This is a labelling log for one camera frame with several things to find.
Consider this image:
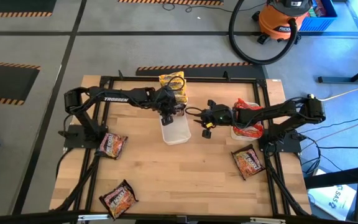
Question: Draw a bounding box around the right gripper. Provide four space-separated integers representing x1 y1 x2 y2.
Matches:
199 99 235 140

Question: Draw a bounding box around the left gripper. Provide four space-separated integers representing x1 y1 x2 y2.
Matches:
152 85 178 127

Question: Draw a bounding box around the yellow Maruchan ramen packet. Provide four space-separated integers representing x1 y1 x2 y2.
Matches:
174 90 189 106
158 71 186 91

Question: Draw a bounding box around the black hazard-striped floor mat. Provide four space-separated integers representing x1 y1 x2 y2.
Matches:
0 0 58 18
135 61 269 79
0 60 42 106
117 0 225 6

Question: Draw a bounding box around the orange shop vacuum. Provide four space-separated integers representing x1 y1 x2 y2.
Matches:
257 0 314 44

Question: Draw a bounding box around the black metal desk leg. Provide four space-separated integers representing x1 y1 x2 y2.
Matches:
303 163 358 190
318 58 358 85

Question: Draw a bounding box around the blue plastic crate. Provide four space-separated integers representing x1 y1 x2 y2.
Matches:
299 0 338 32

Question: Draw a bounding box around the white printed paper bag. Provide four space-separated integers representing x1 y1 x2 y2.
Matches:
307 169 357 222

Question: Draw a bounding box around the black rig crossbar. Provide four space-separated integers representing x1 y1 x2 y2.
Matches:
0 210 358 224

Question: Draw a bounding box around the black metal table frame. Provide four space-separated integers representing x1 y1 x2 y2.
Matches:
50 70 311 218

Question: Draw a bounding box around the black vacuum hose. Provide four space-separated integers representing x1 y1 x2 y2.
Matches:
227 0 300 66

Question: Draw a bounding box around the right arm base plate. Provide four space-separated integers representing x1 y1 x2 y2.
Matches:
258 130 303 154

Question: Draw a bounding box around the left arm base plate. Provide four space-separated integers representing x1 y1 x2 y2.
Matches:
63 123 109 149

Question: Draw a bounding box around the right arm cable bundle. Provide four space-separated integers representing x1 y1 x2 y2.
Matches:
264 149 310 217

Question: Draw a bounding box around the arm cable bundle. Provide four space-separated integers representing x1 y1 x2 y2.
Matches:
54 148 102 213
264 149 310 217

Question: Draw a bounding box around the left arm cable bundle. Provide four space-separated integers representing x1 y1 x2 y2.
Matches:
54 148 102 213

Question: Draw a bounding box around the silver metal bracket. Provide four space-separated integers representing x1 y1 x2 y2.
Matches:
249 217 287 224
77 213 111 222

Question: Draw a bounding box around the tan floor cable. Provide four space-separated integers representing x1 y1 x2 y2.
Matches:
321 83 358 102

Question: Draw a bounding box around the black floor cable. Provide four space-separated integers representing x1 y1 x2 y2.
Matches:
300 113 358 150

